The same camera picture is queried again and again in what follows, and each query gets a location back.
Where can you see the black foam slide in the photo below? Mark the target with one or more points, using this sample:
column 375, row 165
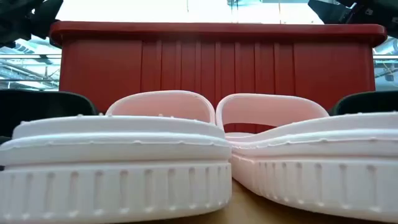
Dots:
column 370, row 102
column 37, row 109

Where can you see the pink foam slide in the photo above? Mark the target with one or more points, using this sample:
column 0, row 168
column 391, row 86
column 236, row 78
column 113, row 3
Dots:
column 311, row 180
column 109, row 186

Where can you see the red plastic bin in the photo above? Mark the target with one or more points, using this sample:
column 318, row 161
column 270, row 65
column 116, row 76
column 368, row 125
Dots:
column 199, row 62

